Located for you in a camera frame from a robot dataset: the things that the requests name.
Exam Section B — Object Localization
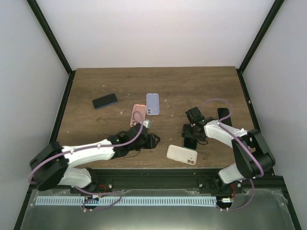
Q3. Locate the black right frame post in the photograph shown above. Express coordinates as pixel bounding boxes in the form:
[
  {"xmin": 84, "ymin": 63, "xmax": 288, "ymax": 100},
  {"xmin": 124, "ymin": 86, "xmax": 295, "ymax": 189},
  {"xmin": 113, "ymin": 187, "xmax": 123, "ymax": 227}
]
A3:
[{"xmin": 237, "ymin": 0, "xmax": 286, "ymax": 72}]

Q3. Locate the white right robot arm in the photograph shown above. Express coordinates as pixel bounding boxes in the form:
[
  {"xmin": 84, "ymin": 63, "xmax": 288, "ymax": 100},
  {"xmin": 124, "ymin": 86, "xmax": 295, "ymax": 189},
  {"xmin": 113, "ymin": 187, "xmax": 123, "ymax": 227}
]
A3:
[{"xmin": 182, "ymin": 120, "xmax": 276, "ymax": 193}]

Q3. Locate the white black phone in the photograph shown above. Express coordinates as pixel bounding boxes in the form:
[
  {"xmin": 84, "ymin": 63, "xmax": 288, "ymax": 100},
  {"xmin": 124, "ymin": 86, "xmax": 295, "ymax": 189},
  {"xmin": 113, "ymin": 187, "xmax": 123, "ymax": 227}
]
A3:
[{"xmin": 217, "ymin": 108, "xmax": 232, "ymax": 127}]

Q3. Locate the white phone case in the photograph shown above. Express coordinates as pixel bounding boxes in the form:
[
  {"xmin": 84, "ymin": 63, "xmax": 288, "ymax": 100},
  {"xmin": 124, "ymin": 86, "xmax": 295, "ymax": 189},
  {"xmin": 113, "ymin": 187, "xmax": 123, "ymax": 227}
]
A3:
[{"xmin": 166, "ymin": 145, "xmax": 198, "ymax": 165}]

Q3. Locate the blue black phone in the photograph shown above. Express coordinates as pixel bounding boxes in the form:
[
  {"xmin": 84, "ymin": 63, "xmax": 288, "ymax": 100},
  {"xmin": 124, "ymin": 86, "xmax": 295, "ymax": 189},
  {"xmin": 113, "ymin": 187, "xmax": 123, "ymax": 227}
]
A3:
[{"xmin": 92, "ymin": 93, "xmax": 118, "ymax": 109}]

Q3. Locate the grey metal front plate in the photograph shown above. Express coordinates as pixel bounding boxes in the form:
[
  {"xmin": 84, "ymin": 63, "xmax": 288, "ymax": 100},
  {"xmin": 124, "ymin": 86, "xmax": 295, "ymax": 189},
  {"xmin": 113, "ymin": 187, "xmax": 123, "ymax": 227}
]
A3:
[{"xmin": 21, "ymin": 189, "xmax": 295, "ymax": 230}]

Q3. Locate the black left frame post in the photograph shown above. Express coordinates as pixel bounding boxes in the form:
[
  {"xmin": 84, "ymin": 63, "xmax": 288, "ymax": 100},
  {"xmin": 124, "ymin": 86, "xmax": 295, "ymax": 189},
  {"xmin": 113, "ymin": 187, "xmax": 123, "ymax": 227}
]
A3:
[{"xmin": 25, "ymin": 0, "xmax": 73, "ymax": 77}]

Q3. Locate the light blue slotted cable duct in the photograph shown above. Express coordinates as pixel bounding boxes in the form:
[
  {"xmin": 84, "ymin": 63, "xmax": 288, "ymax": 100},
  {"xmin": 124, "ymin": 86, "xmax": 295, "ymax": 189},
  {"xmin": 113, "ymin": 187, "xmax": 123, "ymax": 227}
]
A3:
[{"xmin": 35, "ymin": 196, "xmax": 217, "ymax": 207}]

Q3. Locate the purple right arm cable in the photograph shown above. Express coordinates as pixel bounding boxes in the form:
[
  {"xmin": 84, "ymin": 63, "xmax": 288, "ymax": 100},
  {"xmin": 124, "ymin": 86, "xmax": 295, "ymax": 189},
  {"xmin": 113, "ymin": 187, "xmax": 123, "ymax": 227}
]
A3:
[{"xmin": 198, "ymin": 98, "xmax": 264, "ymax": 213}]

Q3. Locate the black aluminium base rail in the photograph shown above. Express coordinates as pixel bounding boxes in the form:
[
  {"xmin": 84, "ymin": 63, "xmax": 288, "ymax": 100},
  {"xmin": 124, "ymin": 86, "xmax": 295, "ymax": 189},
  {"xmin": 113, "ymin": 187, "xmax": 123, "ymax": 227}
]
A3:
[{"xmin": 69, "ymin": 168, "xmax": 283, "ymax": 195}]

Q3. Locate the black frame post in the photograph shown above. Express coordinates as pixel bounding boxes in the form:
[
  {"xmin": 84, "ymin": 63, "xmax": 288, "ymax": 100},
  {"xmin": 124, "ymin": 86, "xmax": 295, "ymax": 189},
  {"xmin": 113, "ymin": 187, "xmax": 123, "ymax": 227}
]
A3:
[
  {"xmin": 237, "ymin": 0, "xmax": 286, "ymax": 72},
  {"xmin": 25, "ymin": 0, "xmax": 73, "ymax": 77}
]

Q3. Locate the lavender phone case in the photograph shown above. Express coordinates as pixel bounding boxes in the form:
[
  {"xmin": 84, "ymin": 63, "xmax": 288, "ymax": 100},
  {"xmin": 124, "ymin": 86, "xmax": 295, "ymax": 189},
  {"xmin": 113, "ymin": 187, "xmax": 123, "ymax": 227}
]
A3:
[{"xmin": 146, "ymin": 93, "xmax": 160, "ymax": 115}]

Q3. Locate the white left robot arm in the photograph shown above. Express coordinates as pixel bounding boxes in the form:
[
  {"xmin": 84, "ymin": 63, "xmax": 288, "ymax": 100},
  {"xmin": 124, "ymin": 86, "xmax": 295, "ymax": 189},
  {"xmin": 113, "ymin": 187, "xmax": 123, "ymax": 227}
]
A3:
[{"xmin": 29, "ymin": 124, "xmax": 160, "ymax": 194}]

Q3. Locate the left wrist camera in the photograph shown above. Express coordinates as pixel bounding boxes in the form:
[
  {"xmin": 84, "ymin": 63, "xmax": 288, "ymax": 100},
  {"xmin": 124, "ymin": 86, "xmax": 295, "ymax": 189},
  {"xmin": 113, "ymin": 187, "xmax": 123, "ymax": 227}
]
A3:
[{"xmin": 142, "ymin": 120, "xmax": 152, "ymax": 129}]

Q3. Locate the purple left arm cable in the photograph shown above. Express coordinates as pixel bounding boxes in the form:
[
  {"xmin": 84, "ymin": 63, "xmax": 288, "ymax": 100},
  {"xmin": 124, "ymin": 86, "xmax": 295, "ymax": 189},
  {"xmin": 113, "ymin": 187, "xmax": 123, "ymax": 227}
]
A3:
[{"xmin": 28, "ymin": 110, "xmax": 147, "ymax": 214}]

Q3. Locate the teal black phone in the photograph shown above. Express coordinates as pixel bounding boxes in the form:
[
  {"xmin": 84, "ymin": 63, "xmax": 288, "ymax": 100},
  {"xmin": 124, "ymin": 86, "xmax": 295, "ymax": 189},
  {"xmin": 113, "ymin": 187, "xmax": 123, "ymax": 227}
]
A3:
[{"xmin": 183, "ymin": 138, "xmax": 197, "ymax": 150}]

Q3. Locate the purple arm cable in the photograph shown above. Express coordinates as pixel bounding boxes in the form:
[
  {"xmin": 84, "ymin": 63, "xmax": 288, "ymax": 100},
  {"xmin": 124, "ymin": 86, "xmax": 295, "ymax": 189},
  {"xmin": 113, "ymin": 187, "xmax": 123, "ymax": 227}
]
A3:
[
  {"xmin": 198, "ymin": 98, "xmax": 264, "ymax": 213},
  {"xmin": 28, "ymin": 110, "xmax": 147, "ymax": 214}
]

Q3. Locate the pink phone case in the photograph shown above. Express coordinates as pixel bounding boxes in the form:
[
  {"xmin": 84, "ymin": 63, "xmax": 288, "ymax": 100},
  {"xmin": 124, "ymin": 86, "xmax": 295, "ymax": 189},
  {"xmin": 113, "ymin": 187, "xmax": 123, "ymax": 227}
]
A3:
[{"xmin": 130, "ymin": 104, "xmax": 146, "ymax": 127}]

